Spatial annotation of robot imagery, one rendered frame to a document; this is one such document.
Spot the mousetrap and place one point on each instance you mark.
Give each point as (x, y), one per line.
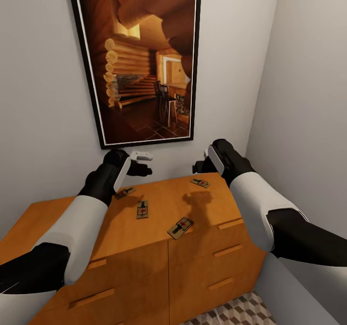
(180, 228)
(125, 192)
(142, 209)
(200, 182)

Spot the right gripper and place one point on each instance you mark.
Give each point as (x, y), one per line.
(202, 167)

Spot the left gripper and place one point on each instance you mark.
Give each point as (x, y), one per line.
(140, 170)

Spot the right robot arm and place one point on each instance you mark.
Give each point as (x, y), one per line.
(316, 257)

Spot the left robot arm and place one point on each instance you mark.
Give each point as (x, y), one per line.
(62, 254)

